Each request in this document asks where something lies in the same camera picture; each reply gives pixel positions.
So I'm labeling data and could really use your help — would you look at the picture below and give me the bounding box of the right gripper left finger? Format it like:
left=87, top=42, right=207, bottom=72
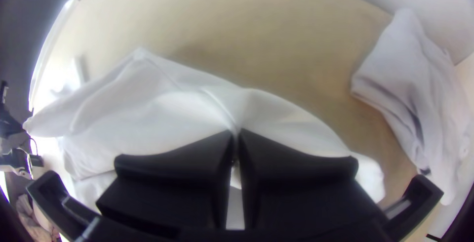
left=95, top=129, right=236, bottom=232

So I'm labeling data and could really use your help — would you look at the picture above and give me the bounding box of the white t-shirt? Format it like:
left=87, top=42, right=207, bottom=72
left=23, top=46, right=386, bottom=232

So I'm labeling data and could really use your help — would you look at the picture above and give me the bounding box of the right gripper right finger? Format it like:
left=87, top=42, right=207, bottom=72
left=237, top=127, right=389, bottom=232

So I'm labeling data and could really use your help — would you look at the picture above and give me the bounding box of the white garment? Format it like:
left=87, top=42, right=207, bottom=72
left=350, top=7, right=474, bottom=206

